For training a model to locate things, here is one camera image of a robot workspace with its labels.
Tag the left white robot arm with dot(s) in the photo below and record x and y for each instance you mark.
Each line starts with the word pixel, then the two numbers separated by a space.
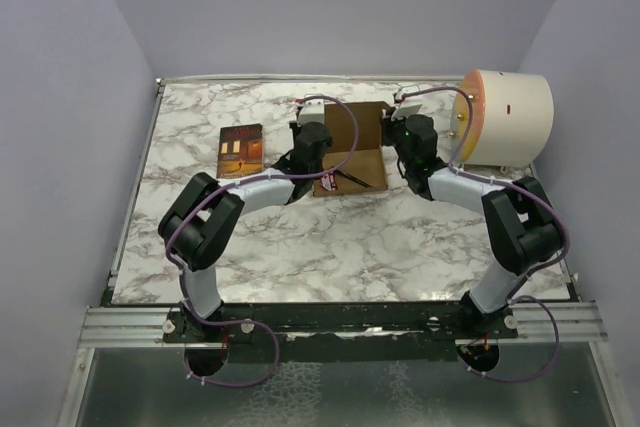
pixel 199 224

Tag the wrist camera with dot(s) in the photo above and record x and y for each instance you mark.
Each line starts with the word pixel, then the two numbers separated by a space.
pixel 309 110
pixel 405 105

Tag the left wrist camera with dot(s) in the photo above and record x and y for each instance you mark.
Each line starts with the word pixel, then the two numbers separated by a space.
pixel 309 110

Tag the dark paperback book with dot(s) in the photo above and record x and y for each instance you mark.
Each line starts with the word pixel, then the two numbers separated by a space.
pixel 241 151

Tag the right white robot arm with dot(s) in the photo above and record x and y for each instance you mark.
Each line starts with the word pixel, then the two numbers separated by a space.
pixel 524 230

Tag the black pen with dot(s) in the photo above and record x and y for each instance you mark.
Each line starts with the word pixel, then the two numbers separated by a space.
pixel 352 178

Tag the cream cylinder with coloured face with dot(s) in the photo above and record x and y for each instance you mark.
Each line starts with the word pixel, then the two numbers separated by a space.
pixel 506 122

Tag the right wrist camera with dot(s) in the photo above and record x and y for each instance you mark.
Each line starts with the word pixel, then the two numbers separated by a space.
pixel 405 105

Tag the brown cardboard box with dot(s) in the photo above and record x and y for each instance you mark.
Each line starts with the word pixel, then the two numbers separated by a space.
pixel 367 162

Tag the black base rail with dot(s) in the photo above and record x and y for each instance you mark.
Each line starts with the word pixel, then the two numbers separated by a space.
pixel 276 333

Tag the red toy ambulance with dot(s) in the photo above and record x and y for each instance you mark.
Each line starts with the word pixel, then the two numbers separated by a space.
pixel 329 182

